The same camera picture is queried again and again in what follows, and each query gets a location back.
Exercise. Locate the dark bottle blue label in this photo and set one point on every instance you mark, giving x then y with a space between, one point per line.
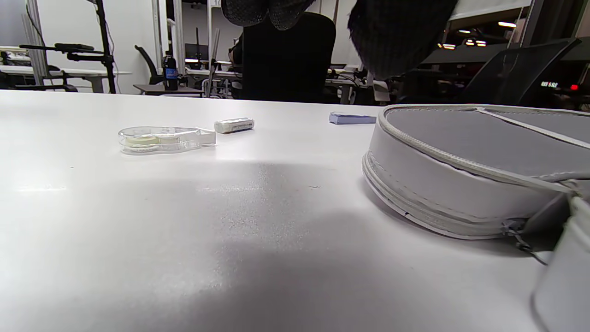
170 74

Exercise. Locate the black high-back office chair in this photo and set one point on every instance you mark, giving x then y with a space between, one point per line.
286 64

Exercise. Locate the clear correction tape dispenser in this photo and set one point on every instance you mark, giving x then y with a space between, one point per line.
161 139

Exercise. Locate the black stand pole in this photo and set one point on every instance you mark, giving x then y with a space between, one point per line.
105 46

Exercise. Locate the person's left hand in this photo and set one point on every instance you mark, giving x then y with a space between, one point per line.
396 37

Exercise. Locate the pale blue rectangular block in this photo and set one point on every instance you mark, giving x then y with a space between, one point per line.
352 118

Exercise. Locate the black chrome-base office chair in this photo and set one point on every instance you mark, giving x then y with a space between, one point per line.
55 47

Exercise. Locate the small white eraser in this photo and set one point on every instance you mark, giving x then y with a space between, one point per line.
234 125

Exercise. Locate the black mesh office chair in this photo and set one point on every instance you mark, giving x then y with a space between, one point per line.
511 74

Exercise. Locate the brown side table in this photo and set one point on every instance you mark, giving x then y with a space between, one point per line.
166 88

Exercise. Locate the white printed zippered pencil case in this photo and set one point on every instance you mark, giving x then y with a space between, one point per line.
461 152

